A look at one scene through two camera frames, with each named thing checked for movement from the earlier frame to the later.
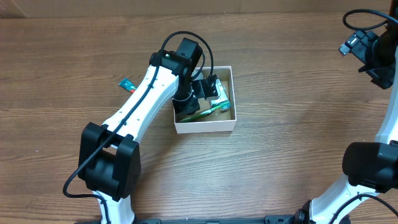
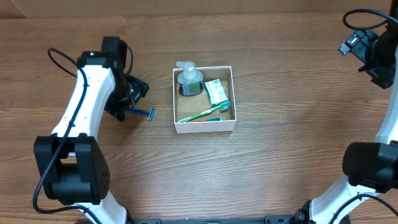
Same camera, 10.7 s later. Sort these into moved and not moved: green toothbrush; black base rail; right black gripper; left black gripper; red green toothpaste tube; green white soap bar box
Moved: red green toothpaste tube; left black gripper
Not moved: right black gripper; green white soap bar box; black base rail; green toothbrush
